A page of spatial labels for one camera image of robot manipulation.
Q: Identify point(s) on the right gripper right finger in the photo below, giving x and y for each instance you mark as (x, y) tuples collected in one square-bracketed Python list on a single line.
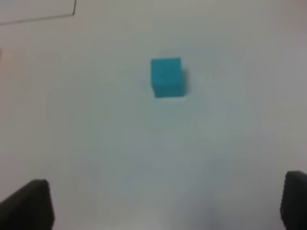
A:
[(293, 208)]

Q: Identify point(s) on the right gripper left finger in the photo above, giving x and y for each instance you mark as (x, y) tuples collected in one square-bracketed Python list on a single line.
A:
[(29, 208)]

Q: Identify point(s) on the blue block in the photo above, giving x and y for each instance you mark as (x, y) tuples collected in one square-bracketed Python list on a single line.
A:
[(167, 77)]

